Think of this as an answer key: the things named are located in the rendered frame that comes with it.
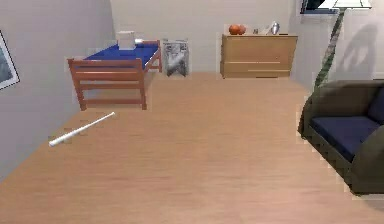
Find light wooden dresser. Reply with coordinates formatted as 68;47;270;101
220;33;299;80

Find brown wooden bed blue mattress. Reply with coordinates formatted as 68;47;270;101
67;39;163;112

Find orange basketball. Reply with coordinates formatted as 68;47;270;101
228;23;247;36

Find white pillow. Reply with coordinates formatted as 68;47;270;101
116;30;137;51

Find white baseball bat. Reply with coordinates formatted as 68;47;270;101
48;111;116;148

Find silver pointed ornament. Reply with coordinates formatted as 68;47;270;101
269;20;281;36

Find floor lamp white shade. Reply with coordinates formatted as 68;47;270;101
313;0;373;90

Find olive armchair blue cushions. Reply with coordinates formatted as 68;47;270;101
297;78;384;196

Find dark window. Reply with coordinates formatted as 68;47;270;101
300;0;340;15

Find grey wire bin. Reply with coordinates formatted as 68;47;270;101
162;38;190;78

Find framed wall picture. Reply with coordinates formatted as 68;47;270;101
0;30;21;91

